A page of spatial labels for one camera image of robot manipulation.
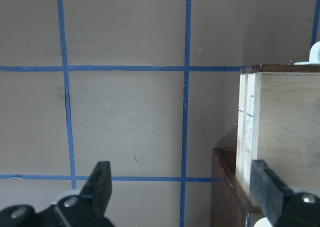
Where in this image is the dark brown drawer cabinet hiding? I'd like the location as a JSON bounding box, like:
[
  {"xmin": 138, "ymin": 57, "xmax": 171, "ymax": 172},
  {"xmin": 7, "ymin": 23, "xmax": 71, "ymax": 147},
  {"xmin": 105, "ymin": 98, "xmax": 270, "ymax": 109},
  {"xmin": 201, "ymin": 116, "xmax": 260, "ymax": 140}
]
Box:
[{"xmin": 210, "ymin": 147, "xmax": 264, "ymax": 227}]

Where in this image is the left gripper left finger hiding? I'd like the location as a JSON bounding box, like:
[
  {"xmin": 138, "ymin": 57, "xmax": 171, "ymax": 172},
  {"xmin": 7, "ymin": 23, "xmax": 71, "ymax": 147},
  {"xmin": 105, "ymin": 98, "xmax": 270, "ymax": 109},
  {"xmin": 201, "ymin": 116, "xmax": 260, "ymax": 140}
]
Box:
[{"xmin": 0, "ymin": 161, "xmax": 114, "ymax": 227}]

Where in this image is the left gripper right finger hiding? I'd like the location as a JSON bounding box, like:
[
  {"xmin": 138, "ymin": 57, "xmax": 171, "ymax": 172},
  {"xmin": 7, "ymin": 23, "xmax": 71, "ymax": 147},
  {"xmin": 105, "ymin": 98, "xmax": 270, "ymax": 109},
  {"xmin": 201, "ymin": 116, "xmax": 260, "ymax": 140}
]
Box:
[{"xmin": 249, "ymin": 159, "xmax": 320, "ymax": 227}]

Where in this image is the wooden drawer with white handle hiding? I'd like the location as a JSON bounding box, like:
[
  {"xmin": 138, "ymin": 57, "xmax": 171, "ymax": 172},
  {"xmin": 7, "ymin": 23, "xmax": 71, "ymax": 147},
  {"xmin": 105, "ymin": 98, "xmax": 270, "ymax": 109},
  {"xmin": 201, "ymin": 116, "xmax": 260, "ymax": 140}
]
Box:
[{"xmin": 235, "ymin": 43, "xmax": 320, "ymax": 205}]

